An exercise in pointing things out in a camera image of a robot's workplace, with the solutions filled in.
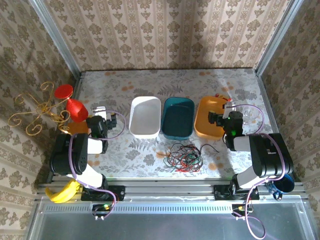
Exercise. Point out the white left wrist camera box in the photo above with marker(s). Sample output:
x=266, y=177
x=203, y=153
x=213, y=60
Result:
x=100, y=111

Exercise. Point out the red plastic goblet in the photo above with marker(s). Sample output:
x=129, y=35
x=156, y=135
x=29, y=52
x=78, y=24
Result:
x=75, y=110

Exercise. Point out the yellow banana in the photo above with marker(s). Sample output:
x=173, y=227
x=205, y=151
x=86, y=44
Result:
x=62, y=196

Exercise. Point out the blue mug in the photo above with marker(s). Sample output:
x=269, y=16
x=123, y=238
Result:
x=286, y=186

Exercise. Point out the small circuit board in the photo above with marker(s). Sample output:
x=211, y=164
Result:
x=102, y=207
x=240, y=208

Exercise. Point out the red snack wrapper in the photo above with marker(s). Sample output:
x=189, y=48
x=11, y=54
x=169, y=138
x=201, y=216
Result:
x=221, y=96

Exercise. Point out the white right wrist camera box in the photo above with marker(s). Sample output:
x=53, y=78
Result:
x=229, y=106

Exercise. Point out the white plastic bin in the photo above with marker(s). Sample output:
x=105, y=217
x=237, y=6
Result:
x=145, y=117

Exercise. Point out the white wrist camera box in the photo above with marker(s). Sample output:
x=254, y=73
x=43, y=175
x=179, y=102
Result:
x=229, y=106
x=100, y=111

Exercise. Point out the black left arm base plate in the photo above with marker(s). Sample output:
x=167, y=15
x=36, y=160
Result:
x=117, y=193

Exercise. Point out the orange flat board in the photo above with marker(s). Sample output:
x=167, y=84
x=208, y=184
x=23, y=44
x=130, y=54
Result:
x=76, y=128

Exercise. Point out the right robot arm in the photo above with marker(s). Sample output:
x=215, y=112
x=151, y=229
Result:
x=270, y=155

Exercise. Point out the teal plastic bin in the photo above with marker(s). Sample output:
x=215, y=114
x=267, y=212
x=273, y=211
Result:
x=178, y=120

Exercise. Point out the clear glass cup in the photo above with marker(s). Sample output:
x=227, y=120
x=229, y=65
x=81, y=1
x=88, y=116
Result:
x=250, y=116

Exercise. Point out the orange plastic bin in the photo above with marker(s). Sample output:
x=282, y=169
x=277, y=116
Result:
x=203, y=110

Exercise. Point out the aluminium frame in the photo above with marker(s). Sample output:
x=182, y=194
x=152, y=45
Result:
x=160, y=192

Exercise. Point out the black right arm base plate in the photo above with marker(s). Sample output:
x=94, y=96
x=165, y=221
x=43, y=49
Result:
x=221, y=193

